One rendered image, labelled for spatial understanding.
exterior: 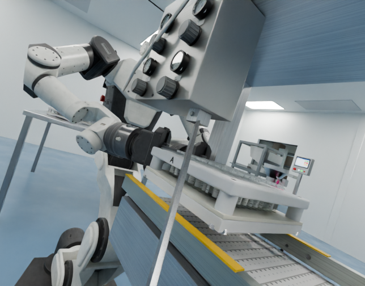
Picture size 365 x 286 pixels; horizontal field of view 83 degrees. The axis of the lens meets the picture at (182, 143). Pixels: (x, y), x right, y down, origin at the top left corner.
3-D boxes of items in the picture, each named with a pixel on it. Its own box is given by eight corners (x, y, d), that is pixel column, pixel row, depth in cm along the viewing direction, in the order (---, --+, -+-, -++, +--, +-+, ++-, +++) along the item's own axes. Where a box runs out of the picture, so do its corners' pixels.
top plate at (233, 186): (308, 210, 41) (311, 200, 41) (230, 196, 27) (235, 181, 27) (221, 173, 61) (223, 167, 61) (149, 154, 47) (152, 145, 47)
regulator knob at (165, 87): (152, 93, 36) (160, 70, 36) (164, 99, 37) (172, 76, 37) (161, 93, 33) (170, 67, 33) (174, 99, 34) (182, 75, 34)
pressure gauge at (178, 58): (167, 72, 36) (174, 51, 36) (173, 75, 37) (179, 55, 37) (178, 70, 33) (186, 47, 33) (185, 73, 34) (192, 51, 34)
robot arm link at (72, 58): (8, 37, 54) (73, 33, 72) (5, 77, 61) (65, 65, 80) (44, 65, 54) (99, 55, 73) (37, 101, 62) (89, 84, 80)
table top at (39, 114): (49, 113, 282) (50, 110, 282) (127, 137, 333) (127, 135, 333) (22, 114, 149) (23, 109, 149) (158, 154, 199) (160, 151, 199)
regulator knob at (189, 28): (174, 40, 35) (182, 15, 35) (185, 47, 36) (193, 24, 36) (186, 34, 32) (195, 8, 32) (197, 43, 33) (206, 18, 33)
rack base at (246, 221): (300, 234, 41) (304, 222, 41) (217, 232, 27) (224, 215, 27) (215, 189, 61) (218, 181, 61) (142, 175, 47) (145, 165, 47)
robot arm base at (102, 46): (65, 66, 81) (78, 53, 89) (93, 89, 88) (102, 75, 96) (86, 42, 74) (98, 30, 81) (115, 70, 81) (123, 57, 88)
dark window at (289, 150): (249, 171, 666) (259, 139, 667) (249, 171, 666) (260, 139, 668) (287, 185, 553) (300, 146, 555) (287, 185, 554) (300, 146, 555)
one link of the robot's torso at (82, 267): (52, 268, 93) (93, 210, 72) (96, 265, 105) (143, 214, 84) (46, 311, 83) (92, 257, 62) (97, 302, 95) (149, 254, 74)
